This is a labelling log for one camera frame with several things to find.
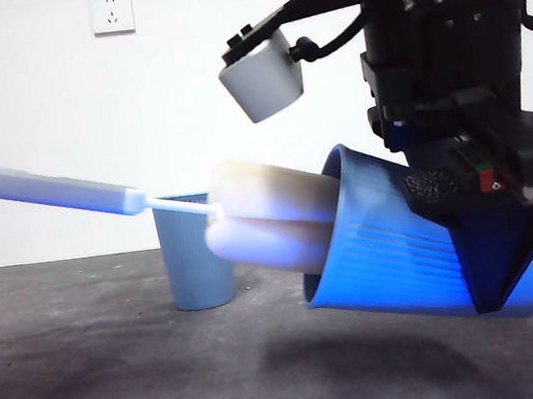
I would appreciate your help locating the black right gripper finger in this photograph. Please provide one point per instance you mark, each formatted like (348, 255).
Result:
(494, 250)

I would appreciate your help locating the blue ribbed plastic cup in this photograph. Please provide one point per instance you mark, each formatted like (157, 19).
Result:
(193, 275)
(389, 262)

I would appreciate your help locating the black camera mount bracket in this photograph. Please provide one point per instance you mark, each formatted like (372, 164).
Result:
(302, 5)

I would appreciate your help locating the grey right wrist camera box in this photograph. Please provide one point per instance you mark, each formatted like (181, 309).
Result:
(262, 79)

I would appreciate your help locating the white wall power socket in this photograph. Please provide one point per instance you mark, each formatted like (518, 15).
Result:
(112, 12)

